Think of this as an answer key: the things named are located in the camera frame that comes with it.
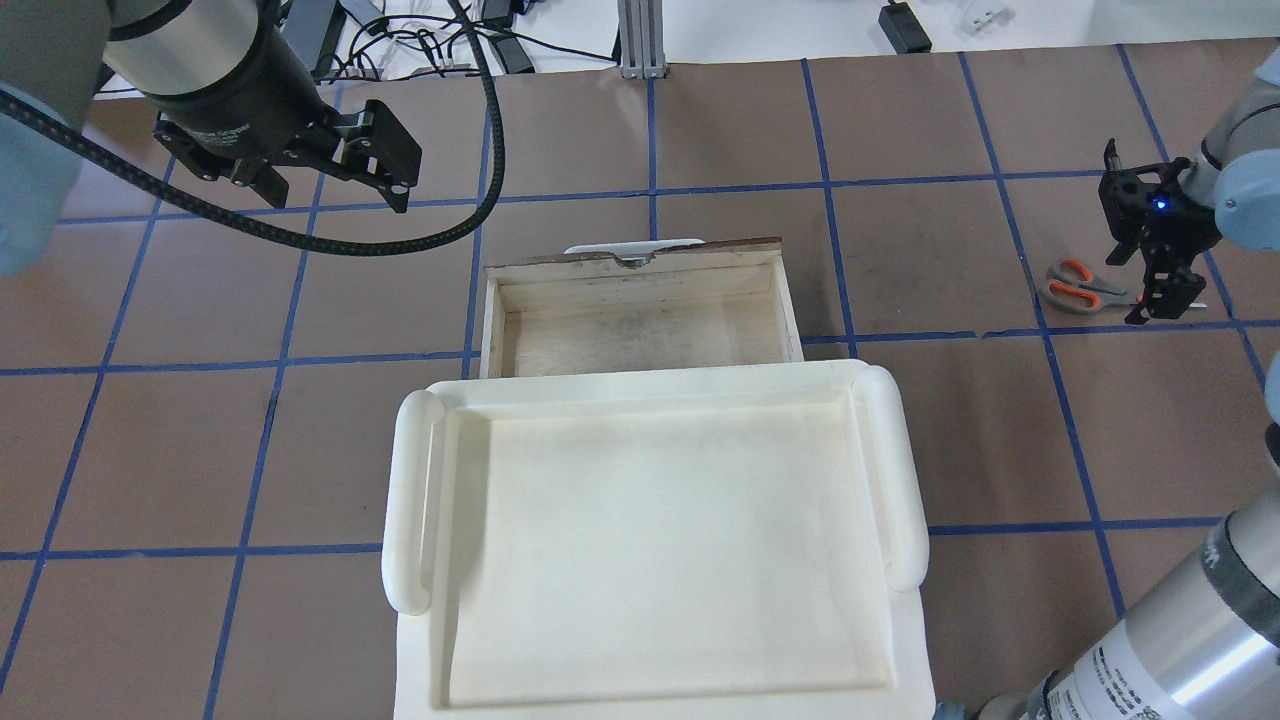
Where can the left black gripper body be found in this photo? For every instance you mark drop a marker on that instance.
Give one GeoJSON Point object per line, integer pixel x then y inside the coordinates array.
{"type": "Point", "coordinates": [243, 82]}

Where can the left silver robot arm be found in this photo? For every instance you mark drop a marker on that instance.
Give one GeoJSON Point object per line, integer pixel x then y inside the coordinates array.
{"type": "Point", "coordinates": [234, 101]}

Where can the orange grey scissors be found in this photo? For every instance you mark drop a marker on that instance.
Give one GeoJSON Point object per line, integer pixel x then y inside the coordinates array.
{"type": "Point", "coordinates": [1070, 286]}

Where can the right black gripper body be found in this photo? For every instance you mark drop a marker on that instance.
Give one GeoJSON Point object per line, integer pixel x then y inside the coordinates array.
{"type": "Point", "coordinates": [1172, 222]}

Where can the black power adapter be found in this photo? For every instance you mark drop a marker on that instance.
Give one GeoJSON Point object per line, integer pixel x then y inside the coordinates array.
{"type": "Point", "coordinates": [903, 29]}

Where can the light wooden drawer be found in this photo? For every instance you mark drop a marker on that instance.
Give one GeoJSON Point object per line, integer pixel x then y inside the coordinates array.
{"type": "Point", "coordinates": [724, 303]}

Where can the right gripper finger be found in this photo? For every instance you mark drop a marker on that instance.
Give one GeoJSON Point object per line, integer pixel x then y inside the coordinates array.
{"type": "Point", "coordinates": [1166, 295]}

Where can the white drawer handle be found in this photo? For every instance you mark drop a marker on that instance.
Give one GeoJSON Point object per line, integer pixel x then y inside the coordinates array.
{"type": "Point", "coordinates": [634, 249]}

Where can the aluminium frame post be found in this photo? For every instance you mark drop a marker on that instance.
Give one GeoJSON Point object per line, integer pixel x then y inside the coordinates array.
{"type": "Point", "coordinates": [640, 32]}

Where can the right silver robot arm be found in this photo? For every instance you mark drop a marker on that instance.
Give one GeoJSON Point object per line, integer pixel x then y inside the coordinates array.
{"type": "Point", "coordinates": [1066, 464]}

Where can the white plastic tray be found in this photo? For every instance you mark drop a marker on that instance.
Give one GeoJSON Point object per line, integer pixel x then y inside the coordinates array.
{"type": "Point", "coordinates": [741, 542]}

